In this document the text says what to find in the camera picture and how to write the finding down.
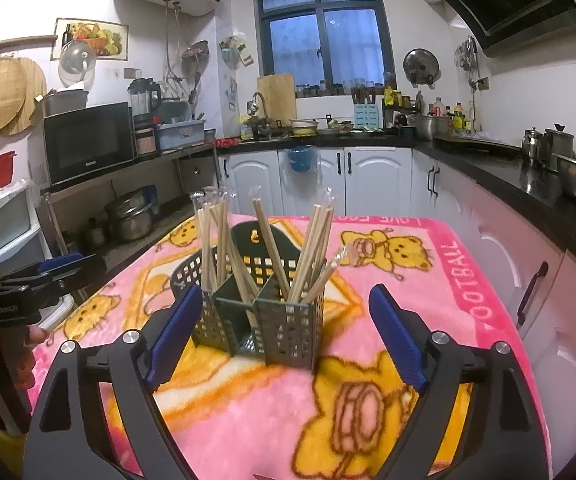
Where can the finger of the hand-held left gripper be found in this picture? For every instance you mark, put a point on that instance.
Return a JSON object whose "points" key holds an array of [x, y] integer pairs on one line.
{"points": [[63, 264]]}

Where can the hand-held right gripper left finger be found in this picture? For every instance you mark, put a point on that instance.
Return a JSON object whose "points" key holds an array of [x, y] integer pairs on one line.
{"points": [[170, 330]]}

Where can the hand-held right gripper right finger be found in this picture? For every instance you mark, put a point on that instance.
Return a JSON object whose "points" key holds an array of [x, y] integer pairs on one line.
{"points": [[397, 335]]}

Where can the dark green utensil holder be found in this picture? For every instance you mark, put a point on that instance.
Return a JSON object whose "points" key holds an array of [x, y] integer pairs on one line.
{"points": [[288, 330]]}

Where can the bunch of wooden chopsticks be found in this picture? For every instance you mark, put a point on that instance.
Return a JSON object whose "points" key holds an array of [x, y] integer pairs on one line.
{"points": [[313, 255]]}

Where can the stacked steel pots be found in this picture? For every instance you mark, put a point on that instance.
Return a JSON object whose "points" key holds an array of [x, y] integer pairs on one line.
{"points": [[130, 217]]}

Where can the pink bear printed blanket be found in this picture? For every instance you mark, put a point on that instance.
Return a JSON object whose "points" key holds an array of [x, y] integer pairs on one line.
{"points": [[248, 410]]}

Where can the black microwave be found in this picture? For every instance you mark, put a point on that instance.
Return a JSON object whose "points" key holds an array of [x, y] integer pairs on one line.
{"points": [[88, 142]]}

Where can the wooden storage shelf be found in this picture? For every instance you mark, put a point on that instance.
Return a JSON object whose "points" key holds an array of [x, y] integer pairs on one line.
{"points": [[168, 180]]}

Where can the round wooden board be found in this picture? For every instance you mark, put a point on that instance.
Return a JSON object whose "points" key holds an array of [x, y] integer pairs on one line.
{"points": [[35, 90]]}

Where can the steel container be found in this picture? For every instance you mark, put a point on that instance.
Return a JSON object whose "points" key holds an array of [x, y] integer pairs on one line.
{"points": [[65, 101]]}

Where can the white base cabinets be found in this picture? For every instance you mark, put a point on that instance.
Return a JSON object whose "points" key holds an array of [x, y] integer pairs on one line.
{"points": [[372, 180]]}

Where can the blue dish box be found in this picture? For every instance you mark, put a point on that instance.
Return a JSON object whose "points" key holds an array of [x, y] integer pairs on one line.
{"points": [[180, 135]]}

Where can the black blender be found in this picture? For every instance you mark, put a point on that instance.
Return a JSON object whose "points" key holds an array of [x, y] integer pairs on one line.
{"points": [[144, 95]]}

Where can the glass pot lid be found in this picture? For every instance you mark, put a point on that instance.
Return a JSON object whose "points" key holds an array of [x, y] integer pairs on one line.
{"points": [[75, 62]]}

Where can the black kitchen countertop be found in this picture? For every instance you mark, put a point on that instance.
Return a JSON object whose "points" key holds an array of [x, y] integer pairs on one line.
{"points": [[507, 170]]}

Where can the blue hanging bin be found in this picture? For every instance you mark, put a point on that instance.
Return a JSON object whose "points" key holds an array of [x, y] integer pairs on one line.
{"points": [[300, 159]]}

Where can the black cooktop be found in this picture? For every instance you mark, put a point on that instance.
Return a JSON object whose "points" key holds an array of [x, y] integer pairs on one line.
{"points": [[477, 144]]}

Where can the steel cooking pot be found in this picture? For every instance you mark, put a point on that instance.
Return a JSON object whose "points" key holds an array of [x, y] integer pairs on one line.
{"points": [[430, 127]]}

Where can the blue knife block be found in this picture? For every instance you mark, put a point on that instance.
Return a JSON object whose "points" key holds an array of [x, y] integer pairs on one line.
{"points": [[366, 116]]}

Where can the yellow pot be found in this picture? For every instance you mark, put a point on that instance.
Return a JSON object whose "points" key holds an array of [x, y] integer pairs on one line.
{"points": [[305, 127]]}

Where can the group of oil bottles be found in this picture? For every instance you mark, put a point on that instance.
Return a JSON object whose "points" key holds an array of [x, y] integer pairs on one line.
{"points": [[455, 115]]}

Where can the small steel kettle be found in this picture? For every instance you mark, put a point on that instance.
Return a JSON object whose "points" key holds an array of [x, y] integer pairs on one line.
{"points": [[531, 144]]}

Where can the steel bowl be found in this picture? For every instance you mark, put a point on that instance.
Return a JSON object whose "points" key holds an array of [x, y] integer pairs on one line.
{"points": [[570, 177]]}

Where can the seasoning rack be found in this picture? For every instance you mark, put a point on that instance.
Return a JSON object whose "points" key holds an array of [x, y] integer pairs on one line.
{"points": [[402, 101]]}

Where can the steel faucet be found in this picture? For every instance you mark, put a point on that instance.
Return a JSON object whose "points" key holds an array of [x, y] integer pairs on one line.
{"points": [[258, 105]]}

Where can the steel lidded canister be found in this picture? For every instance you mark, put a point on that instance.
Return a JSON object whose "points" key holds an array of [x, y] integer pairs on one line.
{"points": [[558, 147]]}

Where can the hanging copper pan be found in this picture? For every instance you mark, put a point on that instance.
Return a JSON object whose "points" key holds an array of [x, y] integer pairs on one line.
{"points": [[195, 55]]}

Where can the row of spice jars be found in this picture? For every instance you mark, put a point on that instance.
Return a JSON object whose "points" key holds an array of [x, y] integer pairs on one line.
{"points": [[343, 87]]}

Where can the wooden cutting board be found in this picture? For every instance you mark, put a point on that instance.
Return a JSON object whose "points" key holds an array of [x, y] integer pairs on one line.
{"points": [[277, 97]]}

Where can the steel pot lid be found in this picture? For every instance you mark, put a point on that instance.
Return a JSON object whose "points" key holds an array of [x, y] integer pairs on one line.
{"points": [[420, 66]]}

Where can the hanging plastic bags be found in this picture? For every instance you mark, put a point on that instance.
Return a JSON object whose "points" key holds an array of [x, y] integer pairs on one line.
{"points": [[237, 50]]}

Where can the hanging kitchen tools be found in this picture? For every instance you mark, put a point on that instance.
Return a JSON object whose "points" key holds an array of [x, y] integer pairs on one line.
{"points": [[466, 55]]}

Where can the dark framed window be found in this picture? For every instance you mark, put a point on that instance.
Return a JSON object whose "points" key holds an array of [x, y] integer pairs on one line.
{"points": [[323, 25]]}

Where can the wall switch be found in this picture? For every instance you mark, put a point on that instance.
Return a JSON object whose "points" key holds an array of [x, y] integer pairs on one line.
{"points": [[132, 73]]}

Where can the fruit wall poster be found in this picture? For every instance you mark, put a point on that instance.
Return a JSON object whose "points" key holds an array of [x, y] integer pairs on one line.
{"points": [[98, 35]]}

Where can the wall socket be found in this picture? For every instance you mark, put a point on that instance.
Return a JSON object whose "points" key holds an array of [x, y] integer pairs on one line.
{"points": [[482, 83]]}

